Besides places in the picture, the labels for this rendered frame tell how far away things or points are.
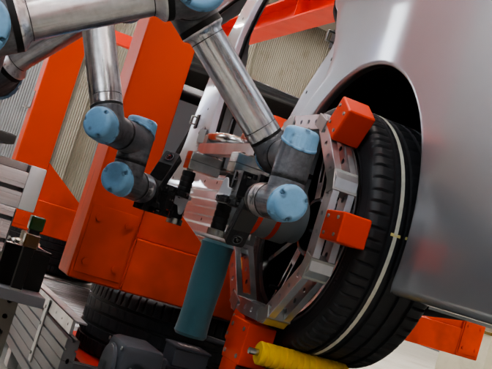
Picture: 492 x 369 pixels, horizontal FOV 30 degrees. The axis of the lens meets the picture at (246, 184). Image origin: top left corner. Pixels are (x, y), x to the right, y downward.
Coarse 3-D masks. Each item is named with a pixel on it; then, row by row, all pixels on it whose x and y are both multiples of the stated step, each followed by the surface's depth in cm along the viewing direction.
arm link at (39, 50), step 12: (60, 36) 230; (72, 36) 231; (36, 48) 232; (48, 48) 232; (60, 48) 234; (12, 60) 234; (24, 60) 234; (36, 60) 235; (0, 72) 234; (12, 72) 235; (24, 72) 239; (0, 84) 237; (12, 84) 239; (0, 96) 241
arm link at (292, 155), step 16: (288, 128) 184; (304, 128) 184; (272, 144) 192; (288, 144) 183; (304, 144) 183; (272, 160) 189; (288, 160) 182; (304, 160) 183; (288, 176) 182; (304, 176) 183
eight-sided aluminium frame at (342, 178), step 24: (288, 120) 247; (312, 120) 234; (336, 144) 220; (336, 168) 213; (336, 192) 212; (312, 240) 213; (240, 264) 252; (312, 264) 210; (240, 288) 245; (288, 288) 216; (312, 288) 215; (240, 312) 238; (264, 312) 224; (288, 312) 222
